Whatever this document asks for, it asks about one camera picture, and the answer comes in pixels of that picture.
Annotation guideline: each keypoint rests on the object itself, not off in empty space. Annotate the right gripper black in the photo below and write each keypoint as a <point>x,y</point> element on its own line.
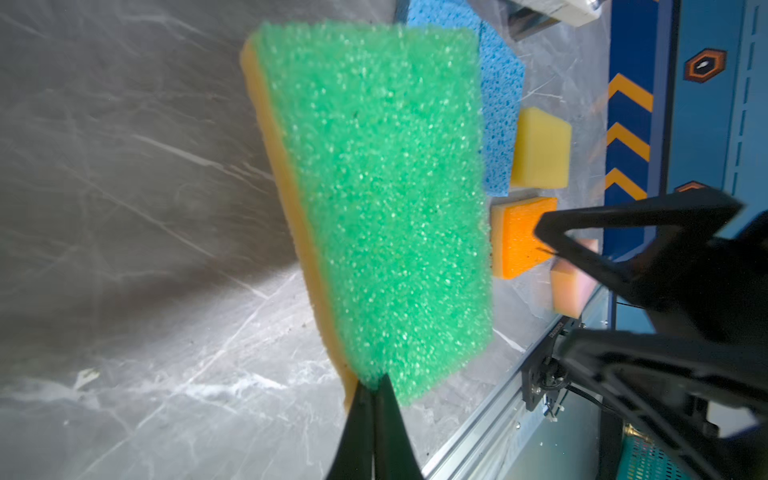
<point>709,288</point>

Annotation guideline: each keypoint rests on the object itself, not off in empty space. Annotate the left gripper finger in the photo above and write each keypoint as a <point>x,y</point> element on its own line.
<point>374,443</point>

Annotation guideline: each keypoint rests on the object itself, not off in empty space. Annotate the orange sponge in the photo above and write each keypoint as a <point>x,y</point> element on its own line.
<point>515,247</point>

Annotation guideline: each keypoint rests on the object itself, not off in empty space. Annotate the yellow sponge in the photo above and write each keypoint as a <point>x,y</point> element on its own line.
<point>542,151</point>

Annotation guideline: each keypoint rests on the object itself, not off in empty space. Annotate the green scrub sponge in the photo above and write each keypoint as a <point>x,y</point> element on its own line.
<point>374,134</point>

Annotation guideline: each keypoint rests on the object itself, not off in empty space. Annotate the white two-tier shelf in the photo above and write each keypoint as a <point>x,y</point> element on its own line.
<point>525,18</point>

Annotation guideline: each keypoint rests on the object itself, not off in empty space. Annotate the pink sponge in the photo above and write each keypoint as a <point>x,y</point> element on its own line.
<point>572,288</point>

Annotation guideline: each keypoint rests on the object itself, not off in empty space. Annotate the blue sponge right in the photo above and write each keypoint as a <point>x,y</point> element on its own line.
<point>502,81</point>

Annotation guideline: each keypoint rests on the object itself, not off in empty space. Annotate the blue sponge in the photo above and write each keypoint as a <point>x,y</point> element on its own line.
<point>502,81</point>
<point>451,14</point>

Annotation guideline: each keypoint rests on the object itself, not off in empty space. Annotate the blue sponge left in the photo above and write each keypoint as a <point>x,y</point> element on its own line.
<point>451,14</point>

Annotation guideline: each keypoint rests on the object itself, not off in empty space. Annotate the aluminium front rail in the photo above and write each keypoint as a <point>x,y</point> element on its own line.
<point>514,434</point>

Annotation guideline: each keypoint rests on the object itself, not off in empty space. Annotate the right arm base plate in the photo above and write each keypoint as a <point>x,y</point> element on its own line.
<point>539,369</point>

